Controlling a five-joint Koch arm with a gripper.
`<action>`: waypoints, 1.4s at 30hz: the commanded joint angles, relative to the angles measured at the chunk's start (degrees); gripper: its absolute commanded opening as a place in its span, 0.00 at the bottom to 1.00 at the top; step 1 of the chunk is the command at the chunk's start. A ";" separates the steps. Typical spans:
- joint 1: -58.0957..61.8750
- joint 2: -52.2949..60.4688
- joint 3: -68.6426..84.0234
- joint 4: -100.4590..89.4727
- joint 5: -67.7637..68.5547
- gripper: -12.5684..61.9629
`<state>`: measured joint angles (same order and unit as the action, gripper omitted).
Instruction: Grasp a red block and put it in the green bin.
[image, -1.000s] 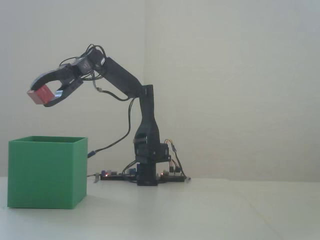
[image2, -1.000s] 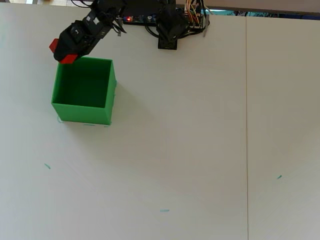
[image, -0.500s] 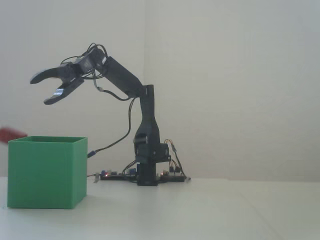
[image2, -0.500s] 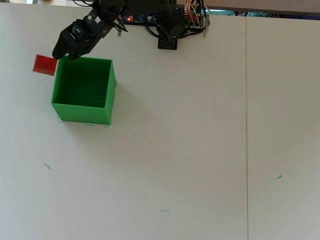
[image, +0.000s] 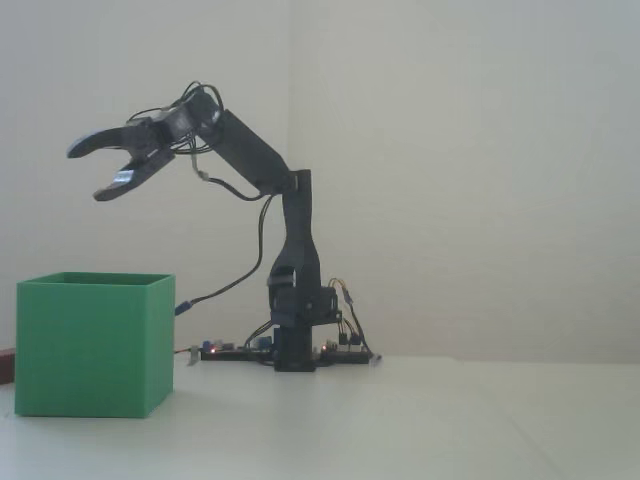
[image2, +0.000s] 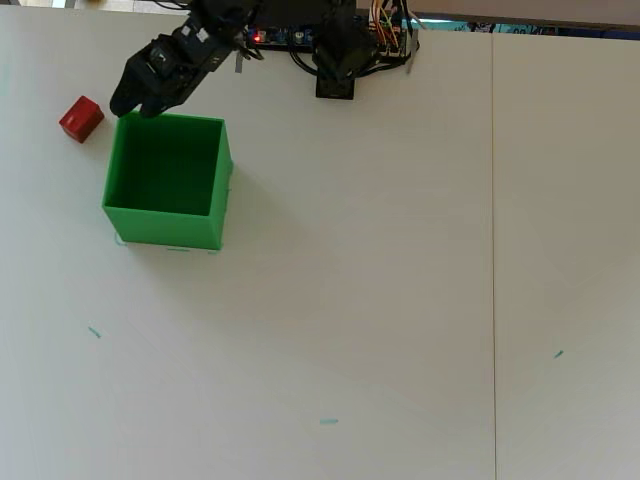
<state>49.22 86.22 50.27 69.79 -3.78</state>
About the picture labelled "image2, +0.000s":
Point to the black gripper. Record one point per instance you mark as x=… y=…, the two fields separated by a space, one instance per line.
x=185 y=55

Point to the red block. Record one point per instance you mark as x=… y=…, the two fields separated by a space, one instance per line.
x=81 y=120

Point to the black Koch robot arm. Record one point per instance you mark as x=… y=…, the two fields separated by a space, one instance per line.
x=340 y=55

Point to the green bin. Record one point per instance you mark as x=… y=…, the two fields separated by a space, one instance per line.
x=165 y=200

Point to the grey tape strip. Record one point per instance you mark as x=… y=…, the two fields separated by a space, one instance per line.
x=413 y=55
x=239 y=62

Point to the blue controller circuit board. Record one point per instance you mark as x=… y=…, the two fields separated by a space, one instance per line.
x=280 y=37

